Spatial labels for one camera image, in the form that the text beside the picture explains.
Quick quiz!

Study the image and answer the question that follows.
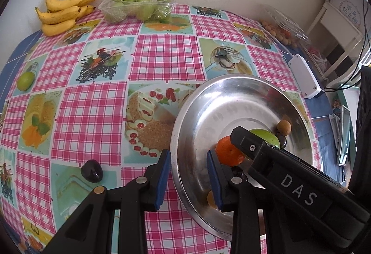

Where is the white plastic box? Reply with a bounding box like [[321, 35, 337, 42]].
[[288, 54, 322, 98]]

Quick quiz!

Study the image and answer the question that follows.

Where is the pile of green jujubes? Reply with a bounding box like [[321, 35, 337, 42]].
[[104, 0, 171, 22]]

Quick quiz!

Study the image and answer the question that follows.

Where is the clear plastic longan box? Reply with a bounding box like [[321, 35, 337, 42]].
[[259, 4, 309, 46]]

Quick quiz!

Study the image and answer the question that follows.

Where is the pink checkered printed tablecloth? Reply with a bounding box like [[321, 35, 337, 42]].
[[0, 4, 319, 254]]

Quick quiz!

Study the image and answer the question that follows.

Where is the pile of brown longans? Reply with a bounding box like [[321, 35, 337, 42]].
[[259, 20, 299, 47]]

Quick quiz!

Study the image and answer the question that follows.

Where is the white printed bag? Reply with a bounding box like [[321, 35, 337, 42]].
[[330, 0, 367, 29]]

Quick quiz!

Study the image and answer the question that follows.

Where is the brown longan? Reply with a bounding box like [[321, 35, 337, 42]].
[[277, 121, 292, 135]]

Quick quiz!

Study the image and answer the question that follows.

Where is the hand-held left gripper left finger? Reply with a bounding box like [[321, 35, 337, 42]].
[[43, 150, 172, 254]]

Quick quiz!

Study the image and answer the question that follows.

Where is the green wax apple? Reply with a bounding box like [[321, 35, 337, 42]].
[[250, 129, 281, 150]]

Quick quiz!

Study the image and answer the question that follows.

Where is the black cable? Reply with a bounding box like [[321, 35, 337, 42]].
[[325, 4, 371, 92]]

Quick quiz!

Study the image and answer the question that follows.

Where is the dark purple plum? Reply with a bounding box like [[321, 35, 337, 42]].
[[80, 160, 104, 184]]

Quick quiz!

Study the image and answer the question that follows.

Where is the clear plastic jujube tray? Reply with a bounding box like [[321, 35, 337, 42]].
[[99, 0, 177, 23]]

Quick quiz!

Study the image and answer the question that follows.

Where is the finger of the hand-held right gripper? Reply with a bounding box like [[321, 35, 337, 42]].
[[230, 126, 266, 161]]

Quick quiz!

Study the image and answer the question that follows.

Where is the white wooden chair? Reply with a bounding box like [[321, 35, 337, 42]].
[[306, 0, 371, 69]]

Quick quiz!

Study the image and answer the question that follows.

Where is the short yellow banana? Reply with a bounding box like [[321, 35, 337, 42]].
[[76, 5, 96, 21]]

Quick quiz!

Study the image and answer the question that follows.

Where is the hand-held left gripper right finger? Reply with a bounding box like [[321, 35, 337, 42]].
[[206, 150, 293, 254]]

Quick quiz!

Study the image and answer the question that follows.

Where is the silver metal object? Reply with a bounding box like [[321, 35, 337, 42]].
[[329, 104, 351, 167]]

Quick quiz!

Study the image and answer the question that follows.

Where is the round silver metal plate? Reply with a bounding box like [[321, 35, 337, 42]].
[[170, 74, 315, 238]]

